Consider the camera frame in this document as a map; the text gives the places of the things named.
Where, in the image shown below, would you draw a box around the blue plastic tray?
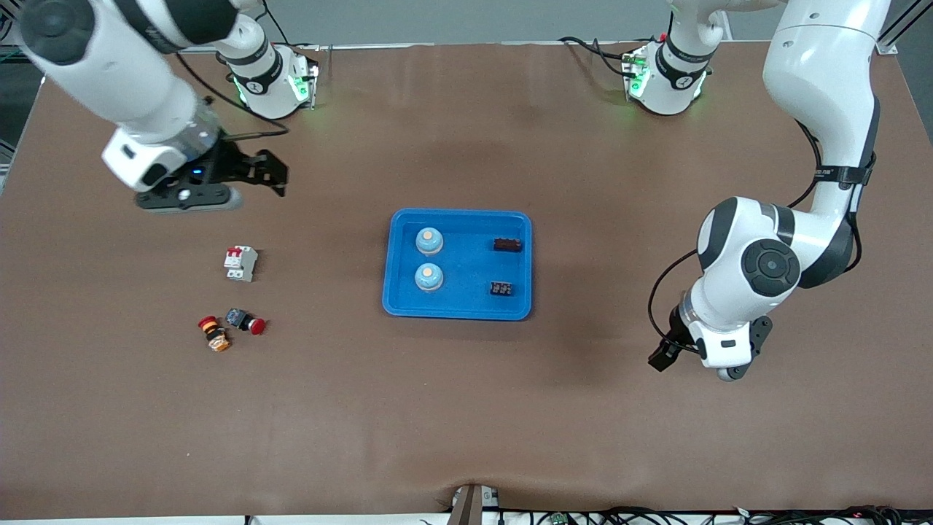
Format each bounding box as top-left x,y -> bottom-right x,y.
382,209 -> 534,322

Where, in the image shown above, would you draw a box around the metal table edge bracket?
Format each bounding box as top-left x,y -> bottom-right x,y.
446,483 -> 500,525

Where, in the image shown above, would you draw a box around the black cables along table edge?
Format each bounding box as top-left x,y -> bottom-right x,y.
499,505 -> 933,525

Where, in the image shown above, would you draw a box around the black cable at arm base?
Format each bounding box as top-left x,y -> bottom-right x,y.
558,35 -> 635,77

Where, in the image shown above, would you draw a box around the white red circuit breaker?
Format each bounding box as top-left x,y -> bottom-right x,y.
224,246 -> 259,283

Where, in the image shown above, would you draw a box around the orange red push button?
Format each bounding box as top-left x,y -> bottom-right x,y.
198,315 -> 232,353

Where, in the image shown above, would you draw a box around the red emergency stop button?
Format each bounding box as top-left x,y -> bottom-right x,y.
225,308 -> 268,336

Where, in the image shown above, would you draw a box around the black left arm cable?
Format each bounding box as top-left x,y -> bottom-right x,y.
647,120 -> 875,347

